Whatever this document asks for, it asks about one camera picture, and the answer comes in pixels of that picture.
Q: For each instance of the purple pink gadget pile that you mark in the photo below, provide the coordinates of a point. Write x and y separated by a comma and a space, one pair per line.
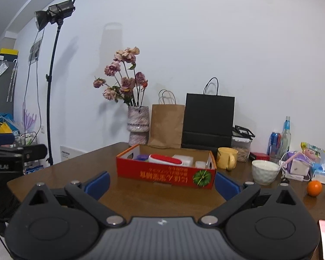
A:
296, 165

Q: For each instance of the purple gear-shaped lid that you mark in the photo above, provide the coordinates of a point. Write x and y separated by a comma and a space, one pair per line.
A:
142, 157

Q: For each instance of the red cardboard box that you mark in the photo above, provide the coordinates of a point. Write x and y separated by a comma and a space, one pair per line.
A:
184, 176

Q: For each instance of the white square box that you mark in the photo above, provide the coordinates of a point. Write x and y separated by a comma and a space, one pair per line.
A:
186, 160

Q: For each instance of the black paper bag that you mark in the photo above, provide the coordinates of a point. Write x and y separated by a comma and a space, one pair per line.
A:
208, 120

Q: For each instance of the clear food container black lid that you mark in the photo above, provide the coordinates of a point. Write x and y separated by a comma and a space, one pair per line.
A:
241, 141

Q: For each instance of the orange fruit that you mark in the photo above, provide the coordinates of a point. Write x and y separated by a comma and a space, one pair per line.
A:
314, 188

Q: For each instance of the dried pink flowers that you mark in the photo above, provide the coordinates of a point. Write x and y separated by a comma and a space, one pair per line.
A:
129, 85

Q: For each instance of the pink textured vase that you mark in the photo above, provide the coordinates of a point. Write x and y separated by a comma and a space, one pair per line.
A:
138, 125

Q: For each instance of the clear plastic bottle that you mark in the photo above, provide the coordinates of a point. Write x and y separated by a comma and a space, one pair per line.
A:
285, 137

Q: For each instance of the yellow ceramic mug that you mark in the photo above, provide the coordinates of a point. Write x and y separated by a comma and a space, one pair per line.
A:
226, 158

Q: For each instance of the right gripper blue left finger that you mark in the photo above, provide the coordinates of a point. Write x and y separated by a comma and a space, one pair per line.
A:
84, 197

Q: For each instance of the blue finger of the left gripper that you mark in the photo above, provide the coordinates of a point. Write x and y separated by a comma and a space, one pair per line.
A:
6, 139

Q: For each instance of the blue soda can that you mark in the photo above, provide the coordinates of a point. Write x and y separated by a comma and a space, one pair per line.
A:
274, 144

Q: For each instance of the white red lint brush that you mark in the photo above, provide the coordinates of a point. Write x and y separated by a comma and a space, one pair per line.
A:
166, 160

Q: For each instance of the white ceramic bowl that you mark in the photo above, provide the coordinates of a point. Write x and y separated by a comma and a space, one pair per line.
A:
264, 172

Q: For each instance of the small red box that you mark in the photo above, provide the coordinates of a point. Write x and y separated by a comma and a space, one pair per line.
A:
258, 156

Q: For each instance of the brown paper bag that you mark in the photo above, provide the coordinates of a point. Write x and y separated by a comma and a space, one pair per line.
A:
167, 119

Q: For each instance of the white tape roll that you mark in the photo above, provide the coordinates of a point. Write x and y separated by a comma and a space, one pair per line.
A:
200, 164

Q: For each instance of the black light stand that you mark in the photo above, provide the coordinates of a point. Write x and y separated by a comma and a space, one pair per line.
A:
55, 14

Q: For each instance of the blue white tissue pack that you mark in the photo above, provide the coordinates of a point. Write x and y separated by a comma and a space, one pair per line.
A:
318, 169

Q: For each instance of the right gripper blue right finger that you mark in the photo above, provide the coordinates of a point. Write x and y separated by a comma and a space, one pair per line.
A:
236, 196

